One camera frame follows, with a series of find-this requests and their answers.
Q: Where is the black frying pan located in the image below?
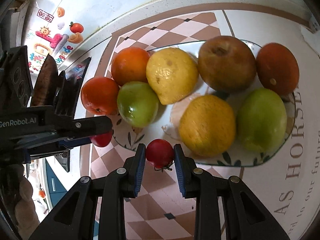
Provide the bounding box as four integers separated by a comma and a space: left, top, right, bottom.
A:
31, 54, 58, 107

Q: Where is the yellow pear-shaped lemon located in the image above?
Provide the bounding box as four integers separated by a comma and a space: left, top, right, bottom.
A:
146, 47, 199, 105

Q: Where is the dark red orange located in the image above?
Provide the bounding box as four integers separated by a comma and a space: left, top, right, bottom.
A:
256, 43, 299, 96

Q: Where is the small green apple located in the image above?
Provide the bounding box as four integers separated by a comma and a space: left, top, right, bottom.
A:
117, 81, 159, 128

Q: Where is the large orange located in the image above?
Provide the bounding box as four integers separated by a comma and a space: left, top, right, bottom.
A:
111, 47, 150, 86

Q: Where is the colourful wall sticker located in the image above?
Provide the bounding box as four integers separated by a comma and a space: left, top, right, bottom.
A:
24, 7, 85, 75

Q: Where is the large green apple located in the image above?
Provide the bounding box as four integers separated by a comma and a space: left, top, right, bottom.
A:
236, 88, 287, 152

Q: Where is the round yellow lemon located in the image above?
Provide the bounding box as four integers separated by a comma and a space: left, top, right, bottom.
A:
178, 94, 236, 158

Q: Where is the brown apple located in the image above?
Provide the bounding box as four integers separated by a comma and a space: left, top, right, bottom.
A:
198, 36, 257, 94

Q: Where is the small orange tangerine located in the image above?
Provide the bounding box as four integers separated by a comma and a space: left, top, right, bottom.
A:
81, 76, 119, 115

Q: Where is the black gas stove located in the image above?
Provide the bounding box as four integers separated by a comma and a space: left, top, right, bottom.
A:
54, 57, 91, 171

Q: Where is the blue cabinet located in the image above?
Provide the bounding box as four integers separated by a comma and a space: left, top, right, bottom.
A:
42, 157, 69, 207

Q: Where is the cherry tomato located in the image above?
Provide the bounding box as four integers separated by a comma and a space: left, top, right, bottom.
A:
145, 139, 175, 172
90, 132, 112, 147

